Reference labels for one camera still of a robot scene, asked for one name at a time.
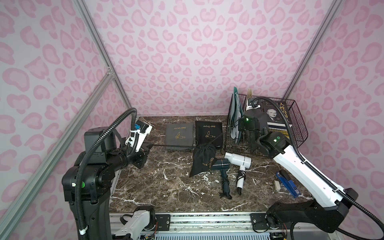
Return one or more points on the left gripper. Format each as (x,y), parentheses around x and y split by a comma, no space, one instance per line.
(141,157)

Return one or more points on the black pouch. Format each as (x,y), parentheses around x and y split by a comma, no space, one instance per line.
(204,153)
(209,133)

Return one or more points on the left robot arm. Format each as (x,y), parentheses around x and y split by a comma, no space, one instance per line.
(91,209)

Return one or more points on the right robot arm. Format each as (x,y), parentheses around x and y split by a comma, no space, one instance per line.
(327,210)

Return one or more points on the grey hair dryer pouch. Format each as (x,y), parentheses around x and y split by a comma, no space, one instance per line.
(179,137)

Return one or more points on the white hair dryer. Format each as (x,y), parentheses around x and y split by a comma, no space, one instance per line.
(243,163)

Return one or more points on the beige staple remover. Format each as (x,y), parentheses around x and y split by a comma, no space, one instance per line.
(276,186)

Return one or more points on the black portrait book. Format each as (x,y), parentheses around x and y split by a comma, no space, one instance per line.
(274,116)

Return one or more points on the blue stapler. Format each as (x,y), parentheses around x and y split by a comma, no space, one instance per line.
(286,180)

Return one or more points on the yellow striped book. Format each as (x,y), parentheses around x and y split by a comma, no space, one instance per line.
(280,129)

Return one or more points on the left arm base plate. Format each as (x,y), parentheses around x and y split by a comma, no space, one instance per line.
(147,220)

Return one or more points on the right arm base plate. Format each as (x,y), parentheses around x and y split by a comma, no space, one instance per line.
(262,222)

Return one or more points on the black wire basket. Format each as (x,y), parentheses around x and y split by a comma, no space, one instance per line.
(263,126)

